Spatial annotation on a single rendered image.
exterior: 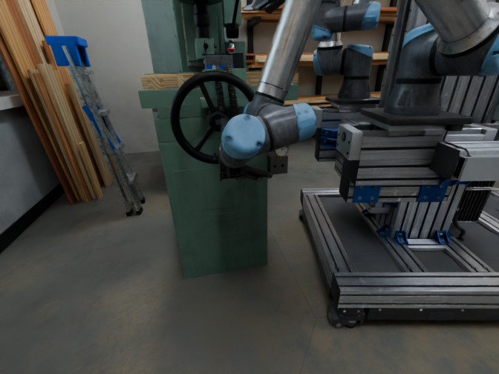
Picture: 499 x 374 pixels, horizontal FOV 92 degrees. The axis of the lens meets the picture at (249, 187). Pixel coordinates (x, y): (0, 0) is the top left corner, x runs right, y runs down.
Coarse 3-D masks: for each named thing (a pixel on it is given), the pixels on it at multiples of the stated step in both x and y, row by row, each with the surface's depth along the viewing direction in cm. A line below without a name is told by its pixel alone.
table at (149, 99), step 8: (168, 88) 91; (176, 88) 89; (296, 88) 95; (144, 96) 85; (152, 96) 86; (160, 96) 86; (168, 96) 87; (192, 96) 89; (200, 96) 89; (288, 96) 96; (296, 96) 97; (144, 104) 86; (152, 104) 87; (160, 104) 87; (168, 104) 88; (184, 104) 89; (192, 104) 90; (200, 104) 86; (216, 104) 82; (224, 104) 83; (240, 104) 84
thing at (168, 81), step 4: (176, 76) 98; (248, 76) 104; (296, 76) 109; (144, 80) 96; (164, 80) 98; (168, 80) 98; (172, 80) 99; (176, 80) 99; (248, 80) 105; (292, 80) 109; (296, 80) 109; (144, 84) 97; (164, 84) 98; (168, 84) 99; (172, 84) 99; (176, 84) 99; (248, 84) 105
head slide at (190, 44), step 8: (184, 8) 97; (192, 8) 98; (208, 8) 99; (216, 8) 100; (184, 16) 98; (192, 16) 99; (216, 16) 101; (184, 24) 100; (192, 24) 100; (216, 24) 102; (192, 32) 101; (216, 32) 103; (192, 40) 102; (216, 40) 104; (192, 48) 104; (192, 56) 105
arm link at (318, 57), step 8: (328, 40) 111; (336, 40) 111; (320, 48) 114; (328, 48) 111; (336, 48) 111; (320, 56) 115; (328, 56) 113; (336, 56) 112; (320, 64) 116; (328, 64) 115; (336, 64) 113; (320, 72) 119; (328, 72) 118; (336, 72) 116
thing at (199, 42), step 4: (196, 40) 91; (200, 40) 92; (204, 40) 92; (208, 40) 92; (212, 40) 92; (196, 44) 92; (200, 44) 92; (208, 44) 93; (212, 44) 93; (196, 48) 92; (200, 48) 93; (208, 48) 93; (212, 48) 94; (196, 52) 93; (200, 52) 93; (204, 52) 93; (208, 52) 94; (212, 52) 94; (196, 56) 100; (200, 56) 94; (204, 56) 94; (200, 60) 103; (204, 60) 98
